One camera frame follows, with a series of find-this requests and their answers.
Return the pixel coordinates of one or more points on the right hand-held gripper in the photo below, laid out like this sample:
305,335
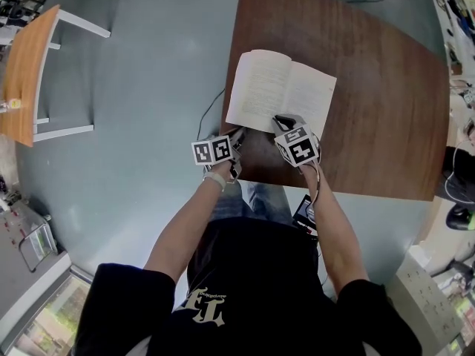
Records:
298,148

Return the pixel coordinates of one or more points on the small yellow label bottle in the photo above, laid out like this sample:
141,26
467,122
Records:
13,104

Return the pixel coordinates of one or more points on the person's black printed t-shirt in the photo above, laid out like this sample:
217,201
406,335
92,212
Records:
252,273

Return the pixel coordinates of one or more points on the person's left forearm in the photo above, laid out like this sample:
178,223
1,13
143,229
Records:
185,232

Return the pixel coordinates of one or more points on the light wooden desk white frame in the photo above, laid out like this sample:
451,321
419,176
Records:
22,69

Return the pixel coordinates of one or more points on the thick paperback book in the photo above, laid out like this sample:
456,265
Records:
267,84

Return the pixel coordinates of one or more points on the dark wooden table white legs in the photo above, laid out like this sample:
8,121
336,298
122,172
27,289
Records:
371,87

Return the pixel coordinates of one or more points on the person's blue jeans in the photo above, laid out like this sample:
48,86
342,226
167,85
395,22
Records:
267,202

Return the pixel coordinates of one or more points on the person's right forearm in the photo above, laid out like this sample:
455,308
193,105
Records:
334,228

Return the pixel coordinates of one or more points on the black waist-worn device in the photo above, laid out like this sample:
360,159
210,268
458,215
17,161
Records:
302,210

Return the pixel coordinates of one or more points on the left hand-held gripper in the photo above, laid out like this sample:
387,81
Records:
212,150

